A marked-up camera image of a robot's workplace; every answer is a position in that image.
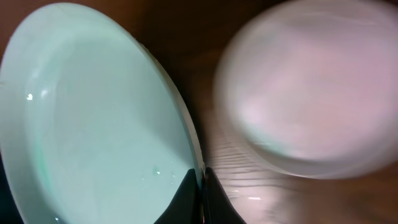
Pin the pale pink plate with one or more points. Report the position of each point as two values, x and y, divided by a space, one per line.
309 88

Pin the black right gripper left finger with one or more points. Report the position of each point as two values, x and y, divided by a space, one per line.
185 205

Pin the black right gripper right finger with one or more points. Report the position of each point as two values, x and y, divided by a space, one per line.
217 206

